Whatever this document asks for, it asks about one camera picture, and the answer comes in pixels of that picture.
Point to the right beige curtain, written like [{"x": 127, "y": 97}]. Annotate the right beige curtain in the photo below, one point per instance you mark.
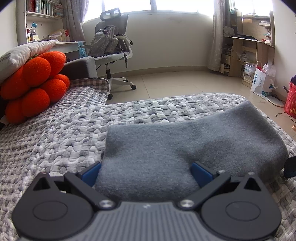
[{"x": 221, "y": 18}]

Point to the grey checkered blanket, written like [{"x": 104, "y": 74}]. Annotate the grey checkered blanket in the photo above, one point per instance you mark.
[{"x": 92, "y": 85}]

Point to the white pillow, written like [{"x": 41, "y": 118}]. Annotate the white pillow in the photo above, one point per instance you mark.
[{"x": 14, "y": 59}]

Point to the grey knitted cat sweater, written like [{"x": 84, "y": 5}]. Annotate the grey knitted cat sweater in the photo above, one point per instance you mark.
[{"x": 151, "y": 162}]

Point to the grey backpack on chair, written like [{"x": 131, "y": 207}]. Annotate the grey backpack on chair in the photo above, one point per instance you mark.
[{"x": 104, "y": 43}]

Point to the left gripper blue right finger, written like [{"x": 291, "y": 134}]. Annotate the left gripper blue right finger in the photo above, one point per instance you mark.
[{"x": 202, "y": 174}]

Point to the wooden desk shelf unit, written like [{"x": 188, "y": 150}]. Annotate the wooden desk shelf unit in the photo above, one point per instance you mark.
[{"x": 250, "y": 40}]

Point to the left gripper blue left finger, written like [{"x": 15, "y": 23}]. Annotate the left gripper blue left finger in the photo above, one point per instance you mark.
[{"x": 89, "y": 175}]

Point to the orange pumpkin cushion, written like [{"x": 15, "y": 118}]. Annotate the orange pumpkin cushion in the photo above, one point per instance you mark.
[{"x": 33, "y": 87}]

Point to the white desk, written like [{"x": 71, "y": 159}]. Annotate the white desk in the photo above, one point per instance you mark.
[{"x": 67, "y": 47}]

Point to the left grey curtain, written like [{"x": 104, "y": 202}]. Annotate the left grey curtain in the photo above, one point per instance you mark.
[{"x": 75, "y": 11}]

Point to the grey white quilted bedspread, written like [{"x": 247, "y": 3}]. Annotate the grey white quilted bedspread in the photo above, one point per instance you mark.
[{"x": 71, "y": 135}]

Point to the red patterned basket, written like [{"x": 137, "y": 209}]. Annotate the red patterned basket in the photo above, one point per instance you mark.
[{"x": 290, "y": 104}]

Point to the white blue cardboard box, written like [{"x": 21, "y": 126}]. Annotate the white blue cardboard box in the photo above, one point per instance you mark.
[{"x": 264, "y": 81}]

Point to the white bookshelf with books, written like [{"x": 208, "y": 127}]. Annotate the white bookshelf with books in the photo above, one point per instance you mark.
[{"x": 40, "y": 20}]

